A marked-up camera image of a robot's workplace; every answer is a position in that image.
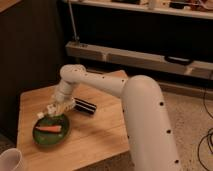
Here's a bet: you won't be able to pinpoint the wooden table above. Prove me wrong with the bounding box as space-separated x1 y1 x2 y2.
17 85 132 171

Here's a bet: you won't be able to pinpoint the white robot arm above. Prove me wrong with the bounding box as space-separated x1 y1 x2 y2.
54 65 183 171

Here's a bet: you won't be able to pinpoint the white cup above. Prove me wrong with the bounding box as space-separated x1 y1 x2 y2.
0 148 26 171

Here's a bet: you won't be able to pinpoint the orange carrot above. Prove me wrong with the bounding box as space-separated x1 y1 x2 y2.
35 125 62 133

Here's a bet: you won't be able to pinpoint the long wooden shelf board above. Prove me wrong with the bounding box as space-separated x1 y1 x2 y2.
66 42 213 79

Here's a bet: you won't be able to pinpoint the upper wooden shelf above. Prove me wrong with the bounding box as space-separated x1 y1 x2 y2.
62 0 213 20

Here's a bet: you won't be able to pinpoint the black striped cylinder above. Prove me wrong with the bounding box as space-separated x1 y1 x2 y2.
75 98 97 115

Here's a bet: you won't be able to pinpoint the metal pole stand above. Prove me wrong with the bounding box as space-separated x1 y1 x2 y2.
68 0 80 47

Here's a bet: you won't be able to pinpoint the green ceramic bowl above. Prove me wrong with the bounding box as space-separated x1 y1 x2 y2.
32 114 70 147

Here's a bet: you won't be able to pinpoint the black cables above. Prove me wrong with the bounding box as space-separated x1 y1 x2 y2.
196 89 213 171

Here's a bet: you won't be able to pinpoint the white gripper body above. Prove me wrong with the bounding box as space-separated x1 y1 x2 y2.
52 89 75 110

